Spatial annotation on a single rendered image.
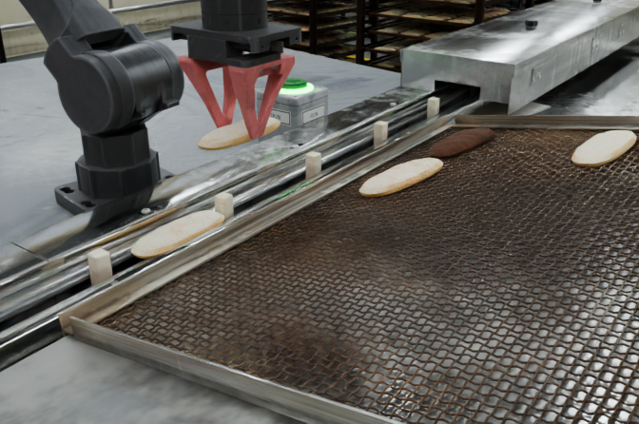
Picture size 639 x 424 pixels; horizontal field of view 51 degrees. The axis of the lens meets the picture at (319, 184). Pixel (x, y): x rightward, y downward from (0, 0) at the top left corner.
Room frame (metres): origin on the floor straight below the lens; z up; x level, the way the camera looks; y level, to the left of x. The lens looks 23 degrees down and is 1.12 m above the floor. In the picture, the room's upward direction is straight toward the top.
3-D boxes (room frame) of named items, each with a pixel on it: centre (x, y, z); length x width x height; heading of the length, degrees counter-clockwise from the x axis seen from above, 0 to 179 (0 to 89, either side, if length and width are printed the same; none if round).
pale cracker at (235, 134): (0.60, 0.07, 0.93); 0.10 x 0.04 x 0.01; 143
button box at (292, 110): (0.87, 0.03, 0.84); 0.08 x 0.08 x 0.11; 53
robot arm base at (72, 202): (0.69, 0.22, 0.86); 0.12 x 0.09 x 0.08; 134
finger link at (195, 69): (0.60, 0.08, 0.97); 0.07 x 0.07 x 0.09; 53
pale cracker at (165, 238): (0.54, 0.12, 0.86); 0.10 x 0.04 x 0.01; 143
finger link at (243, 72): (0.60, 0.07, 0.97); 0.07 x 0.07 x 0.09; 53
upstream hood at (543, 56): (1.47, -0.57, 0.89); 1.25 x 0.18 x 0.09; 143
